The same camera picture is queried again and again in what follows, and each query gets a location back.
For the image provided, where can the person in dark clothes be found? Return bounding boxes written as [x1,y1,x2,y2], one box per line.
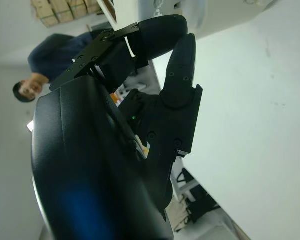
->
[12,33,93,104]

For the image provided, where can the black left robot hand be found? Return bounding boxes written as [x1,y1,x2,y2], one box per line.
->
[31,14,204,240]

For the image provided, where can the cream white two-slot toaster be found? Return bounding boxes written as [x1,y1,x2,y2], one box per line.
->
[136,0,282,40]

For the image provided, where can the wooden shipping crates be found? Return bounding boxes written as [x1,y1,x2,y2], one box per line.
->
[31,0,102,28]

